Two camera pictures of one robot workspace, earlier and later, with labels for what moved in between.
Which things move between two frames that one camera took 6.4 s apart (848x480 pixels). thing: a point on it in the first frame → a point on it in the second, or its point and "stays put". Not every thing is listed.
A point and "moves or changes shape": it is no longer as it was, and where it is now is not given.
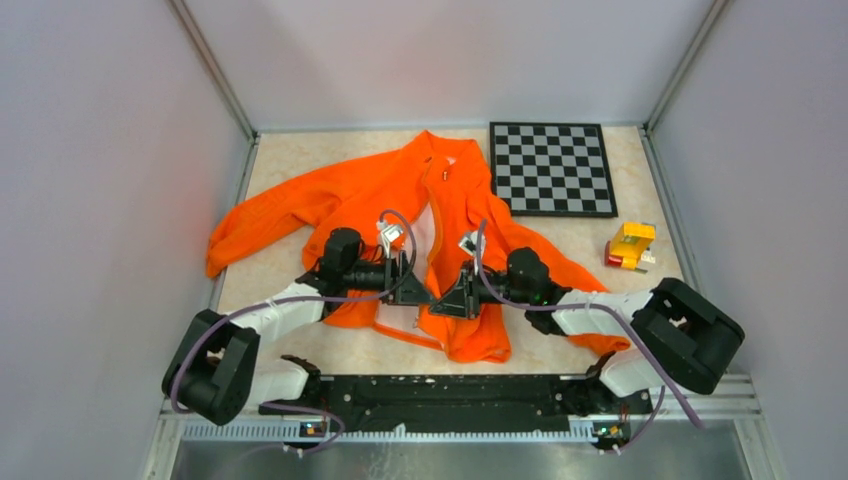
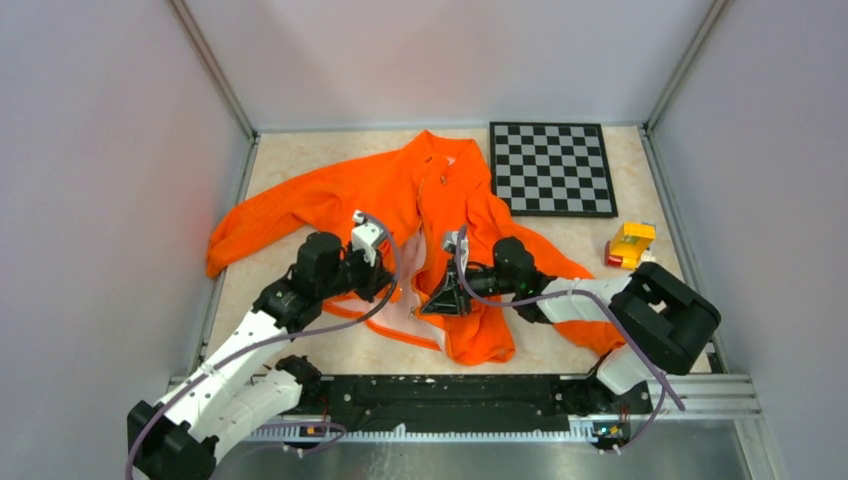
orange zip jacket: [467, 221] moves or changes shape
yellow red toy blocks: [626, 247] stays put
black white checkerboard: [551, 169] stays put
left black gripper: [402, 287] → [376, 277]
